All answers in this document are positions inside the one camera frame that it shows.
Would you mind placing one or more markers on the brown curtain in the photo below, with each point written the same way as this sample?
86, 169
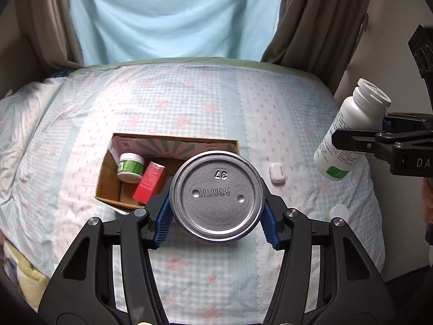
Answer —
318, 37
49, 27

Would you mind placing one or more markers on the left brown curtain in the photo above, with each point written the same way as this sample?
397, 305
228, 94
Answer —
49, 27

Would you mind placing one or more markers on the right brown curtain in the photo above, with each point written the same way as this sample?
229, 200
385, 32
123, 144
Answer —
318, 37

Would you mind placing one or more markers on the green white cream jar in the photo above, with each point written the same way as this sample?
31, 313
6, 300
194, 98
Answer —
130, 168

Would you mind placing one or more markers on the patterned bed sheet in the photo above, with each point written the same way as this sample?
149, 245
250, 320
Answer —
55, 133

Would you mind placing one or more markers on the open cardboard box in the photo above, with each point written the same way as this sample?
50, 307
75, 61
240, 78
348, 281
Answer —
166, 151

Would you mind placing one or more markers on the white lidded jar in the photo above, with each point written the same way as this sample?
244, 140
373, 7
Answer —
339, 211

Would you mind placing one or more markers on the white pill bottle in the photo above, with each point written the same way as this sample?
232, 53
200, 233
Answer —
359, 113

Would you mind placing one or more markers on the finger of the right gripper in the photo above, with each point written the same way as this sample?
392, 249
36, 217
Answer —
406, 122
378, 143

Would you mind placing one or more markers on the person's right hand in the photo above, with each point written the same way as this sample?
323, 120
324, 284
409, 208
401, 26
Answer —
427, 200

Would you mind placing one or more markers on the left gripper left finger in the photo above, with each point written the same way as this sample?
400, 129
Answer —
81, 290

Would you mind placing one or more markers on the floral yellow blanket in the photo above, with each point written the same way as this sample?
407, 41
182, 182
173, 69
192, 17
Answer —
27, 280

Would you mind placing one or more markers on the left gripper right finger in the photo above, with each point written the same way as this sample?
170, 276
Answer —
351, 290

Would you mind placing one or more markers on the silver round tin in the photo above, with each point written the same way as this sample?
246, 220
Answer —
217, 196

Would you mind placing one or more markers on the white earbuds case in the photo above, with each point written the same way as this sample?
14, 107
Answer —
277, 173

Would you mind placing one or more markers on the red carton box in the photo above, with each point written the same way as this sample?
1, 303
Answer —
150, 183

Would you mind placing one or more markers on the light blue cloth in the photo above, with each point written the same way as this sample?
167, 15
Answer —
112, 31

